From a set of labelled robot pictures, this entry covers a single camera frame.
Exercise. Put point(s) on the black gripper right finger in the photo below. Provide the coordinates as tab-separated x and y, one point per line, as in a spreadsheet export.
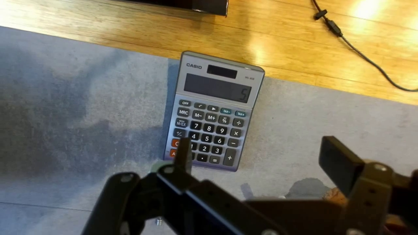
339	161

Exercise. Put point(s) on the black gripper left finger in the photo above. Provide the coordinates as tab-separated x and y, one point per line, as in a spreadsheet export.
182	157

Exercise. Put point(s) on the dark rectangular remote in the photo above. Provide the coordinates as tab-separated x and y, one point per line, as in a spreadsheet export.
212	109

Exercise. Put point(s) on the wooden slab tray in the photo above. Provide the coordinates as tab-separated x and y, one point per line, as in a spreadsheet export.
334	196

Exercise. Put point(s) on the dark brown board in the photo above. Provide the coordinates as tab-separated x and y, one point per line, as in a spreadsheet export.
182	4

